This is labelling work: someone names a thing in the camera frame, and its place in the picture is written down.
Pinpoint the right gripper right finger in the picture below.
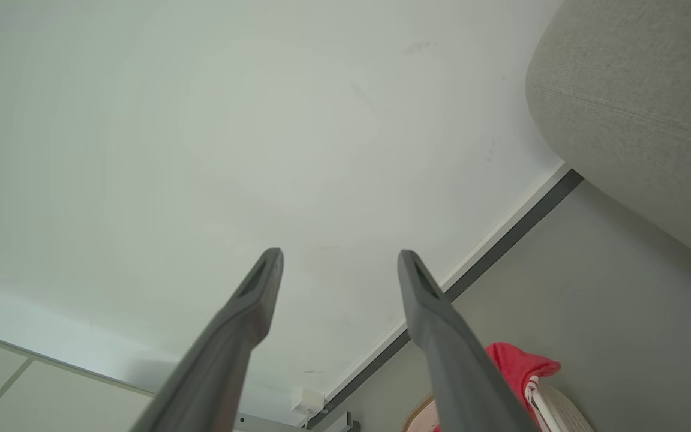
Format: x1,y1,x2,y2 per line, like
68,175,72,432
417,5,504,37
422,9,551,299
398,250,540,432

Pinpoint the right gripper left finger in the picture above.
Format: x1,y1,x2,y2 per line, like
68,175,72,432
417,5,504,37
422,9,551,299
130,247,285,432

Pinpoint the red garment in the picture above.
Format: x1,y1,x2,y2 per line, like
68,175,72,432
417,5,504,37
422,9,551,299
485,342,562,422

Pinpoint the white laundry basket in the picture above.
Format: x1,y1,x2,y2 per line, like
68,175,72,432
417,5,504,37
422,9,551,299
402,375,596,432

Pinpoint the grey fabric sofa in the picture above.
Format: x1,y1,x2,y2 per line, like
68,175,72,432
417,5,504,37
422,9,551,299
525,0,691,275

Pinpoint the grey metal frame post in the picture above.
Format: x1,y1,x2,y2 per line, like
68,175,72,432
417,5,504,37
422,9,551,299
235,410,360,432

